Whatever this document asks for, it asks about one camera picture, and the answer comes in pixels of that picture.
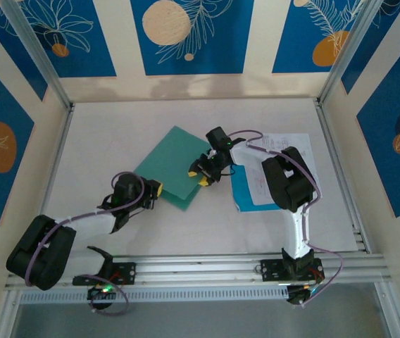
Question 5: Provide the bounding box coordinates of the white technical drawing sheet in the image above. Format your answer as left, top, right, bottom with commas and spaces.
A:
245, 132, 313, 206

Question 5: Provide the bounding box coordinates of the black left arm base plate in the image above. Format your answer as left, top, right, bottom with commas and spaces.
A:
72, 262, 137, 286

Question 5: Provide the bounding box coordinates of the aluminium table side rail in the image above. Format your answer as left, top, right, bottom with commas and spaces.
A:
314, 98, 372, 254
23, 104, 76, 263

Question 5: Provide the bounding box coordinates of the long aluminium mounting rail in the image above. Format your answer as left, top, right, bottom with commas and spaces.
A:
4, 252, 393, 290

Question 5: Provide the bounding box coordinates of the grey slotted cable duct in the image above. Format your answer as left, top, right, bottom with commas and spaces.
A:
19, 287, 292, 304

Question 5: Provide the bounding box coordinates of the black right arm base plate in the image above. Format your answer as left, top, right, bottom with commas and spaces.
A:
260, 258, 325, 282

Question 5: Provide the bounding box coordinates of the aluminium frame leg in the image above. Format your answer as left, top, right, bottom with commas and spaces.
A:
374, 281, 400, 338
0, 287, 23, 338

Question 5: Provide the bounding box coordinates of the aluminium frame post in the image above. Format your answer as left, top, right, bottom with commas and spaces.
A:
1, 0, 75, 111
318, 0, 387, 105

